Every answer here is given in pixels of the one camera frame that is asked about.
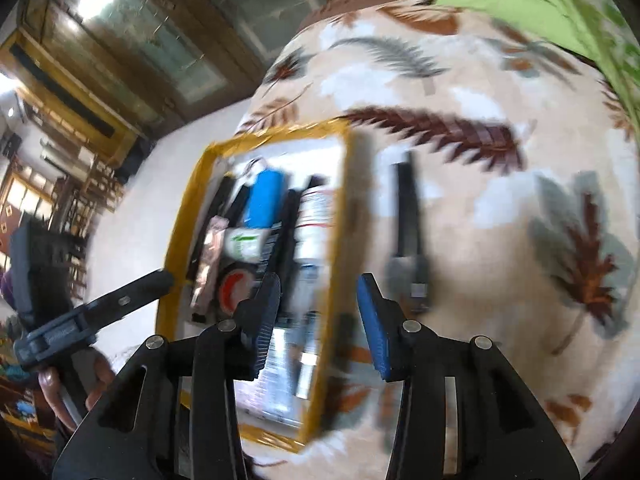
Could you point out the wooden glass cabinet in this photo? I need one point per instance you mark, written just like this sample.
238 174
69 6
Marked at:
150 20

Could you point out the white printed box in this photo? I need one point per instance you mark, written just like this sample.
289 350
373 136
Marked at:
277 380

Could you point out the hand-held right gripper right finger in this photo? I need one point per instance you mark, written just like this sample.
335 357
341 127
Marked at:
375 330

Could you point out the red tape roll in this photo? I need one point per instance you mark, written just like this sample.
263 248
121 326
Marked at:
235 287

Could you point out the blue cylinder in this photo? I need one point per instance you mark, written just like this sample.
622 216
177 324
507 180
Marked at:
265 197

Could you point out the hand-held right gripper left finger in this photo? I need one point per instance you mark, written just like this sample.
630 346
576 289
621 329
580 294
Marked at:
262 325

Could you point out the white sheet with yellow border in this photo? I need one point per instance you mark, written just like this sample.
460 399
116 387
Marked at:
320 170

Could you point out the copper foil packet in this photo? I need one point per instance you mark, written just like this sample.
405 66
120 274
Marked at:
210 260

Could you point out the white bottle with green label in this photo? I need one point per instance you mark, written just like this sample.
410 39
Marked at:
245 244

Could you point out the person's left hand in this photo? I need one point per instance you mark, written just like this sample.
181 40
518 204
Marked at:
100 372

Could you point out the black silver pen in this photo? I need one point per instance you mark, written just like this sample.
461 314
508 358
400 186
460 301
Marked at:
307 360

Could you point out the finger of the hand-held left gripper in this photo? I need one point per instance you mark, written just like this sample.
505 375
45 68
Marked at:
130 297

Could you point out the white tube with red label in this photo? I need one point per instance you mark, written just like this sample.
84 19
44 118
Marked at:
315 225

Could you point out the wooden chairs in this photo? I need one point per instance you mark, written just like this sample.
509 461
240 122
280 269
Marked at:
95 180

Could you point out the leaf print blanket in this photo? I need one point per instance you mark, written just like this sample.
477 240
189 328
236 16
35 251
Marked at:
475 360

